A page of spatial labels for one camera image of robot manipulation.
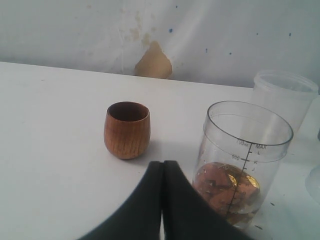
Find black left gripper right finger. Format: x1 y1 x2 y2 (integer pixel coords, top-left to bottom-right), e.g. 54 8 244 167
162 160 251 240

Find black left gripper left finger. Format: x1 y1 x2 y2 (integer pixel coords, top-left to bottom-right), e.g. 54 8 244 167
81 161 164 240

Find brown wooden pieces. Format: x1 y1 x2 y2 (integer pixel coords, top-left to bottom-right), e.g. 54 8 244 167
192 162 261 225

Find brown wooden cup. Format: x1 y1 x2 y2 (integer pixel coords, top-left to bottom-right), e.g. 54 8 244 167
103 101 151 160

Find clear measuring shaker cup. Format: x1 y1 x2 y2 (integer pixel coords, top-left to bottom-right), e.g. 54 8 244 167
192 100 294 230

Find frosted plastic tall container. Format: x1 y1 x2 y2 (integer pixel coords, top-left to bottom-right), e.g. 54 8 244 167
250 70 319 133

